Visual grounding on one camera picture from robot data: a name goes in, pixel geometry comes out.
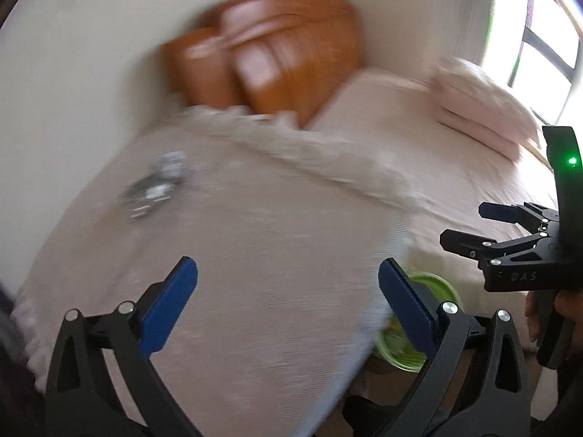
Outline person's dark clothing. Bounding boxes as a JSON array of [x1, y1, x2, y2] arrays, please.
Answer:
[[353, 394, 413, 437]]

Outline orange leather headboard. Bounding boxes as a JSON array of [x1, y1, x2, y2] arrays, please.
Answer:
[[161, 0, 365, 128]]

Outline pink pillows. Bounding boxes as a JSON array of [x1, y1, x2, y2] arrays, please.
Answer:
[[428, 57, 545, 162]]

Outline window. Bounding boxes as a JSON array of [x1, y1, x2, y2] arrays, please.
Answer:
[[483, 0, 583, 123]]

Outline pink bed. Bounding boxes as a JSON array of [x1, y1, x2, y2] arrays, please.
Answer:
[[305, 66, 566, 356]]

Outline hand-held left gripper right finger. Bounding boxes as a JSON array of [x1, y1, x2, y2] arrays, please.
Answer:
[[378, 257, 533, 437]]

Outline crumpled silver wrapper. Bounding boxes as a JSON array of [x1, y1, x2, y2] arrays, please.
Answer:
[[117, 150, 196, 221]]

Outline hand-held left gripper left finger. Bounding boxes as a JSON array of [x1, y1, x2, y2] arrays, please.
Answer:
[[43, 256, 201, 437]]

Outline green plastic bin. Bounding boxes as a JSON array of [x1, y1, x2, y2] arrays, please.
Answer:
[[373, 271, 458, 373]]

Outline person's right forearm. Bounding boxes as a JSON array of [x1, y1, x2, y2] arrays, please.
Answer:
[[533, 323, 583, 437]]

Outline person's right hand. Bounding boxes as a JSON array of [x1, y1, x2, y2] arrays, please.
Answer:
[[524, 289, 583, 342]]

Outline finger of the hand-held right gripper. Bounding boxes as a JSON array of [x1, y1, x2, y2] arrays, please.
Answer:
[[439, 230, 547, 260], [478, 201, 561, 233]]

